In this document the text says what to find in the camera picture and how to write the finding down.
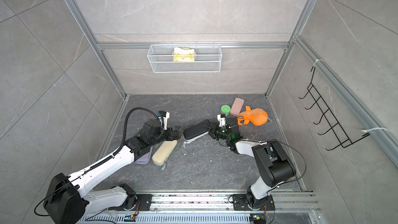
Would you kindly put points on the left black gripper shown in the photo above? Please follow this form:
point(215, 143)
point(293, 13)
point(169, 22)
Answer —
point(172, 137)

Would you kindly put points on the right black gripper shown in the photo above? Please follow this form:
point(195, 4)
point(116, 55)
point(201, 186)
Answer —
point(213, 130)

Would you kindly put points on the purple-lined grey sleeve case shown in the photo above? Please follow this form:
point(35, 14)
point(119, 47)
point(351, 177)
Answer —
point(145, 158)

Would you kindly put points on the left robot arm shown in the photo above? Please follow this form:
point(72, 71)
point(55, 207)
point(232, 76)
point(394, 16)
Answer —
point(70, 197)

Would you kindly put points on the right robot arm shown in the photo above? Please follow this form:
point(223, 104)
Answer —
point(274, 165)

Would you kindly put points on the green lidded small jar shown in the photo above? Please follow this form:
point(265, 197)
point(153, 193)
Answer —
point(225, 109)

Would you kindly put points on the pink rectangular case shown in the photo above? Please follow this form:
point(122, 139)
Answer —
point(236, 107)

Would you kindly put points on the orange whale plush toy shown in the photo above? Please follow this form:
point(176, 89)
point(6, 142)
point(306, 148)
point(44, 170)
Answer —
point(255, 116)

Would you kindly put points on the yellow packet in basket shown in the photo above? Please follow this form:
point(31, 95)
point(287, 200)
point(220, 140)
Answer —
point(184, 54)

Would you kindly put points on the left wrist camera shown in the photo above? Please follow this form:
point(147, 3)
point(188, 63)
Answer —
point(163, 116)

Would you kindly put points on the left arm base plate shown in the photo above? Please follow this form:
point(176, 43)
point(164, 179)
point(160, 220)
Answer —
point(141, 202)

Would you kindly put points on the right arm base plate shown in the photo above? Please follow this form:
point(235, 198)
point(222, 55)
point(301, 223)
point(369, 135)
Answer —
point(246, 202)

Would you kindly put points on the white wire wall basket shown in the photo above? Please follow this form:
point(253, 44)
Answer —
point(208, 59)

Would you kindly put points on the aluminium front rail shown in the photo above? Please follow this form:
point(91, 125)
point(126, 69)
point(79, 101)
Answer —
point(291, 207)

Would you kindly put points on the black wall hook rack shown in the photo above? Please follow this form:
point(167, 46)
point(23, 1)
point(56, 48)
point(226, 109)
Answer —
point(328, 116)

